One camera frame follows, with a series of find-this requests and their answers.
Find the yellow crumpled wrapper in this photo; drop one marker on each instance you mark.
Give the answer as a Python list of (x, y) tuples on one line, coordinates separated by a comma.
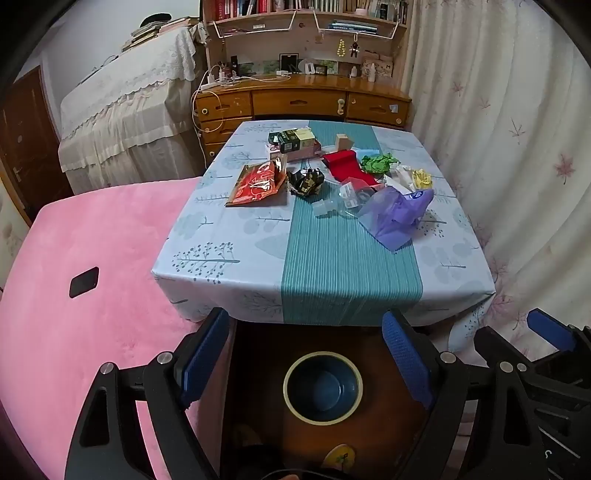
[(421, 179)]

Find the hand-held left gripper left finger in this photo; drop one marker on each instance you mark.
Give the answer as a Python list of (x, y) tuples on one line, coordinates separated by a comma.
[(203, 364)]

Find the small hanging doll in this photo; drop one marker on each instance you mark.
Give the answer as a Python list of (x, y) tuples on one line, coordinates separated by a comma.
[(354, 49)]

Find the beige plastic block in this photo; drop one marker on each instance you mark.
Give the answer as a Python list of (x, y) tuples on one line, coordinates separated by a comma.
[(344, 143)]

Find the yellow oval object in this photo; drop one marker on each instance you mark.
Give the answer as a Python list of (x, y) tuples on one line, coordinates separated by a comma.
[(339, 457)]

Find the red snack packet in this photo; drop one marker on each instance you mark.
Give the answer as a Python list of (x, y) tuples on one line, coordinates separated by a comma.
[(254, 187)]

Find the black gold wrapper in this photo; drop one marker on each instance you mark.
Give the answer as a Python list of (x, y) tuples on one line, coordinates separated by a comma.
[(305, 182)]

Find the red cloth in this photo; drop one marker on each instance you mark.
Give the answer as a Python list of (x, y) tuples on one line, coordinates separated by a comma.
[(344, 166)]

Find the stack of books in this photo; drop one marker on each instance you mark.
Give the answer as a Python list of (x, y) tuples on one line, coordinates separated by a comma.
[(152, 30)]

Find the brown wooden door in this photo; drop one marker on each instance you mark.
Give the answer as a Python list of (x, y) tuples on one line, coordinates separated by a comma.
[(27, 138)]

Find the white power strip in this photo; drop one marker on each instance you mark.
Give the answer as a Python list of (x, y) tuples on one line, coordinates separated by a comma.
[(210, 84)]

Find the black flat rectangular device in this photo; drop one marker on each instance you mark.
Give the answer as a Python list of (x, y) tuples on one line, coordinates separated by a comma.
[(84, 282)]

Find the green and yellow carton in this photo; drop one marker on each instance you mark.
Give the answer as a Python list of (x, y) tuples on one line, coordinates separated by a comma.
[(295, 138)]

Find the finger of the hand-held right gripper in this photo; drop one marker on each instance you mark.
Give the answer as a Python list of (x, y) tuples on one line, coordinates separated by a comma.
[(549, 325), (498, 344)]

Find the white crumpled tissue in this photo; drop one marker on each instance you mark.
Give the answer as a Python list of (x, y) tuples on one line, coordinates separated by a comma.
[(399, 179)]

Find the row of books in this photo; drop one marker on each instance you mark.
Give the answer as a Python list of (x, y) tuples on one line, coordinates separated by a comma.
[(240, 7)]

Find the wooden desk hutch shelf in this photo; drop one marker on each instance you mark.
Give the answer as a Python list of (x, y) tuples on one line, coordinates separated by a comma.
[(304, 50)]

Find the cream leaf-print curtain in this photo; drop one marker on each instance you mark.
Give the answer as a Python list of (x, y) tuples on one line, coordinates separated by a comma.
[(508, 115)]

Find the wooden desk with drawers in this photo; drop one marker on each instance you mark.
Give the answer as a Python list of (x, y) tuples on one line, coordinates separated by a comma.
[(295, 102)]

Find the green paper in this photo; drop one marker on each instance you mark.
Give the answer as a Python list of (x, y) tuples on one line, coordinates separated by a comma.
[(378, 164)]

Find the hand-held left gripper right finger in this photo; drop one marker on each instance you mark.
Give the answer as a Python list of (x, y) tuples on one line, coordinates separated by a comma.
[(406, 364)]

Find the blue bin with yellow rim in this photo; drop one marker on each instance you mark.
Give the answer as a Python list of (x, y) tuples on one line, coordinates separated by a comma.
[(323, 392)]

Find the pale green drawer lock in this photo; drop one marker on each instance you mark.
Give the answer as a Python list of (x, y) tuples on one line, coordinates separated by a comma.
[(340, 106)]

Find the cream lace cover cloth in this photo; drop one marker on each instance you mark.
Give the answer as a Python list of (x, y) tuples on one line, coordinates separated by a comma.
[(129, 115)]

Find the pink fleece blanket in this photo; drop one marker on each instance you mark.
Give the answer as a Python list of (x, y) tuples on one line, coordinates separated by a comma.
[(92, 230)]

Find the purple plastic bag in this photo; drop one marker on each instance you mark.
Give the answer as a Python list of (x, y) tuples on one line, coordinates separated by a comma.
[(392, 217)]

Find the pink flat box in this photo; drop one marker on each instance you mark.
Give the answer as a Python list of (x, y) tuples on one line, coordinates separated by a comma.
[(317, 148)]

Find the clear plastic packaging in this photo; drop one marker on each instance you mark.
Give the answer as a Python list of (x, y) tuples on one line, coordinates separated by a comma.
[(332, 205)]

